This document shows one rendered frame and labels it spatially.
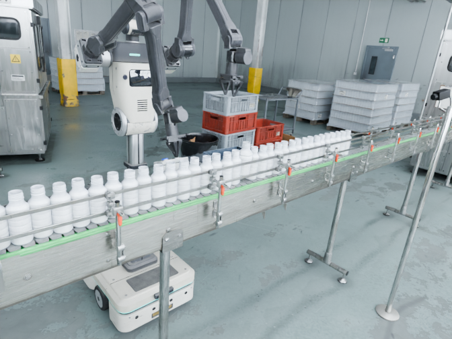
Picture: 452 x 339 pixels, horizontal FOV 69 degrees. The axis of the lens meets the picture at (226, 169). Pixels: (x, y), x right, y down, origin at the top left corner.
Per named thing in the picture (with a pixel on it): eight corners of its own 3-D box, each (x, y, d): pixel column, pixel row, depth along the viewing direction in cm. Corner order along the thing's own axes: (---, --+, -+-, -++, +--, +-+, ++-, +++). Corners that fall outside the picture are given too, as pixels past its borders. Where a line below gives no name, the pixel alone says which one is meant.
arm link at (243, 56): (237, 35, 155) (223, 35, 149) (255, 35, 147) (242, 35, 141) (236, 62, 159) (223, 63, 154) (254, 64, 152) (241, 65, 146)
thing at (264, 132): (255, 144, 444) (257, 128, 436) (234, 136, 470) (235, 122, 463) (283, 138, 485) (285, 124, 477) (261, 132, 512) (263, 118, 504)
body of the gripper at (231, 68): (229, 77, 163) (230, 61, 160) (243, 79, 156) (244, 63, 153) (218, 77, 159) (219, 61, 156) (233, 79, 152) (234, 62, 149)
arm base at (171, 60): (161, 46, 185) (166, 66, 185) (167, 39, 179) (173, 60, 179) (174, 47, 191) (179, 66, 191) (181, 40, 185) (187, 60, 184)
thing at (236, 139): (223, 153, 391) (225, 135, 383) (199, 145, 415) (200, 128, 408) (254, 145, 435) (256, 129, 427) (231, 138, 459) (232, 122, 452)
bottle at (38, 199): (27, 238, 103) (21, 190, 97) (39, 229, 108) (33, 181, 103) (47, 240, 103) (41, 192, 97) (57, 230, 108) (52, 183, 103)
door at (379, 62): (381, 115, 1072) (397, 46, 1001) (352, 109, 1141) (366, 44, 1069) (382, 115, 1079) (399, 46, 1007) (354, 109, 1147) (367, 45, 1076)
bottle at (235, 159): (233, 179, 163) (235, 147, 157) (242, 183, 159) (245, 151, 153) (224, 182, 159) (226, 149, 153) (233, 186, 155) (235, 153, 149)
